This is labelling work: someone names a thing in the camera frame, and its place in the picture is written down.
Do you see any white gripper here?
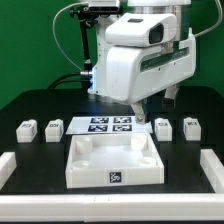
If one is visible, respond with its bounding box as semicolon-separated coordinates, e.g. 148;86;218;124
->
92;33;196;124

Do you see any white square tabletop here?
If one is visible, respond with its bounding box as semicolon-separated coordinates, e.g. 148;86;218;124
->
65;133;164;188

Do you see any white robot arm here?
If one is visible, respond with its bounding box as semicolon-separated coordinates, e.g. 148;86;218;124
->
89;0;196;124

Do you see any white sheet with tags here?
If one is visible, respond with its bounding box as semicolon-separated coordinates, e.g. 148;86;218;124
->
66;116;153;135

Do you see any white U-shaped fence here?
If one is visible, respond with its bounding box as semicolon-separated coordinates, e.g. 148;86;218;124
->
0;149;224;224

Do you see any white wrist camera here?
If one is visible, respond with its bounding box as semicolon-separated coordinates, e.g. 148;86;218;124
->
105;13;177;47

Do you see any black cable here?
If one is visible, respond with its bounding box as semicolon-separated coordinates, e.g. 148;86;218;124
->
47;73;84;90

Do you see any black camera stand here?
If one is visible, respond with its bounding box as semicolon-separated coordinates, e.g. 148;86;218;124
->
69;6;98;77

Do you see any grey camera on stand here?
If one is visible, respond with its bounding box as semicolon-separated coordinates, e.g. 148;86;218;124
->
89;0;120;11

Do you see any grey cable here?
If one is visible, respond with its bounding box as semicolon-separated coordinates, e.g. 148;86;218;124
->
52;1;90;72

